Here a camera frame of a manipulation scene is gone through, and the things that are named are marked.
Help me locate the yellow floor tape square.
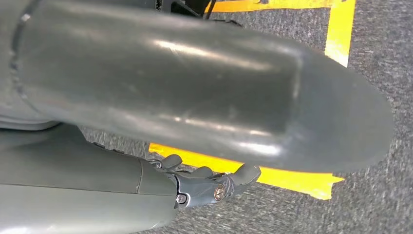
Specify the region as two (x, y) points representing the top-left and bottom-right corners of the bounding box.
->
(148, 0), (357, 201)

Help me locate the black robot foot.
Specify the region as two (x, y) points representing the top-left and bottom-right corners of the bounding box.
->
(154, 0), (244, 28)

